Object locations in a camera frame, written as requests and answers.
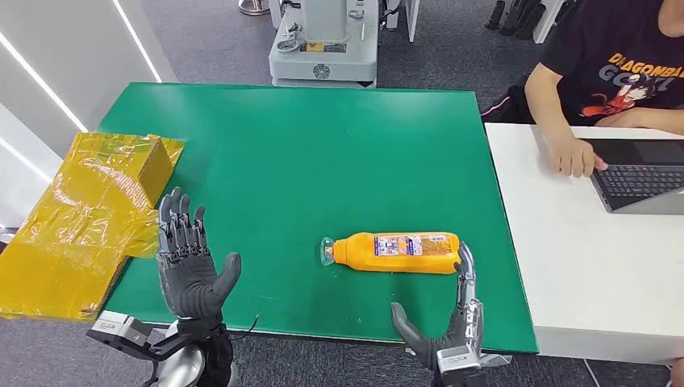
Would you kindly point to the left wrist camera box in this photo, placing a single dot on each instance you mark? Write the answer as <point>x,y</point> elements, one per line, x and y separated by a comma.
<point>120,328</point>

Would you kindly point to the white cabinet panel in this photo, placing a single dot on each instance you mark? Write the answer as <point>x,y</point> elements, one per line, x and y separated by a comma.
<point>411,16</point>
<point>548,16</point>

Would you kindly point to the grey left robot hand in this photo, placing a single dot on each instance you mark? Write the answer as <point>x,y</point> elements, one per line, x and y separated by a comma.
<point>187,283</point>

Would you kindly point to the black cylinder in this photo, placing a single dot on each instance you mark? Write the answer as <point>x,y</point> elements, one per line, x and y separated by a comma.
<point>512,18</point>
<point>530,24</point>
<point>495,13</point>

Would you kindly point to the white desk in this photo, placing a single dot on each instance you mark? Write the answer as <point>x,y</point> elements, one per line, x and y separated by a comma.
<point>588,267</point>

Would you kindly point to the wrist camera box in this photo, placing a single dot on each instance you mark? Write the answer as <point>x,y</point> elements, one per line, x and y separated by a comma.
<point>120,328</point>
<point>457,360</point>

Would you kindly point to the grey robot base machine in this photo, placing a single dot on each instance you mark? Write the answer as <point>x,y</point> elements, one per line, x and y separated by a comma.
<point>323,59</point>

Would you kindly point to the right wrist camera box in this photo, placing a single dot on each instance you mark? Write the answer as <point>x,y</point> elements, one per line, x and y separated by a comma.
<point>457,360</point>

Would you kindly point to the silver chair base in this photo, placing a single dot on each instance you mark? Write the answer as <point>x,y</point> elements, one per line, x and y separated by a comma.
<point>254,6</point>

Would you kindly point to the orange bottle with clear cap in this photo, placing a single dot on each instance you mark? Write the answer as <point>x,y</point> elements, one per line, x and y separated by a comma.
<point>395,259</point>

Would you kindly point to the white wall light strip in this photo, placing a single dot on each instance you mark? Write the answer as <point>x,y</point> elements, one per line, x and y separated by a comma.
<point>136,40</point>
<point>42,83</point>

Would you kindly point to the person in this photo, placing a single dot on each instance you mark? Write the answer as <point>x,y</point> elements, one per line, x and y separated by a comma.
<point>604,59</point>

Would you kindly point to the dark grey laptop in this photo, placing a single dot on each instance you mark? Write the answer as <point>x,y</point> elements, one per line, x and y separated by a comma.
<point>641,181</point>

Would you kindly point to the person's right hand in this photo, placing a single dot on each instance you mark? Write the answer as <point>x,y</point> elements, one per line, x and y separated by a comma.
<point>574,157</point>

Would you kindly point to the person's right forearm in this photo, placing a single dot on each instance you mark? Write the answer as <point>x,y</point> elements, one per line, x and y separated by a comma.
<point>545,101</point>

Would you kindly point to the yellow film wrapped cardboard box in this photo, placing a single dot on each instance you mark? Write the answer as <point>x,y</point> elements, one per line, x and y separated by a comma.
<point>80,229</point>

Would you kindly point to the person's left forearm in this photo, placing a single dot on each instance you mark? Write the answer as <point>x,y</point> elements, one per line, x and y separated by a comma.
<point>641,118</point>

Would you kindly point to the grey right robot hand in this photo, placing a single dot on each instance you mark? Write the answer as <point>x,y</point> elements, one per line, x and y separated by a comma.
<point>462,326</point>

